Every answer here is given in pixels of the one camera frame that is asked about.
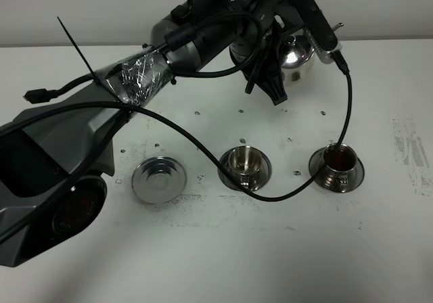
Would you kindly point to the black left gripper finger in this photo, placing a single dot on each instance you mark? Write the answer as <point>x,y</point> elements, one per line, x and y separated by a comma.
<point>270,80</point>

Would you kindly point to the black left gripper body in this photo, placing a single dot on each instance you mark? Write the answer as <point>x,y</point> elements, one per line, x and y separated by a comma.
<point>270,47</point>

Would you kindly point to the stainless steel teapot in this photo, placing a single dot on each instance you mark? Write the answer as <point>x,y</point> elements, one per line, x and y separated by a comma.
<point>298,53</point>

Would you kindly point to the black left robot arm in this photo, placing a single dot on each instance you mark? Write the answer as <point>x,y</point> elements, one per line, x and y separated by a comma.
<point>53,156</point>

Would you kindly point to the middle stainless steel teacup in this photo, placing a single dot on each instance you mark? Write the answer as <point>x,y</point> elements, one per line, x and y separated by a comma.
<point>245,164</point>

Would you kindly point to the stainless steel teacup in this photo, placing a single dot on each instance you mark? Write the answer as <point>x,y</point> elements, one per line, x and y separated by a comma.
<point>340,164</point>
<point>245,164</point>

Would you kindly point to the right stainless steel saucer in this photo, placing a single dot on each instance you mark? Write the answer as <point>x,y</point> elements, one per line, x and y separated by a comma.
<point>316,162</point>

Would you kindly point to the stainless steel saucer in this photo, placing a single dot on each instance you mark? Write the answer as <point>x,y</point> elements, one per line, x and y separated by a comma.
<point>264,176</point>
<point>316,162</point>

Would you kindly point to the middle stainless steel saucer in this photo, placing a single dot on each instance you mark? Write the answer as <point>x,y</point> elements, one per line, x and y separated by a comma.
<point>264,176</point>

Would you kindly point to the right stainless steel teacup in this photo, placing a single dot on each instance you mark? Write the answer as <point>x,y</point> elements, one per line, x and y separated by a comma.
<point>340,164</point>

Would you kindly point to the steel teapot saucer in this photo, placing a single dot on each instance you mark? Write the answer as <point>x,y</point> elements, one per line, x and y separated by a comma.
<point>159,180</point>

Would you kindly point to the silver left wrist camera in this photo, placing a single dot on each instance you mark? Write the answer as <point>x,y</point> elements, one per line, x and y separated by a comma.
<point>306,15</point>

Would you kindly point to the black cable tie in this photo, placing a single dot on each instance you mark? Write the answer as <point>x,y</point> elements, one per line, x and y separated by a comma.
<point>78,52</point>

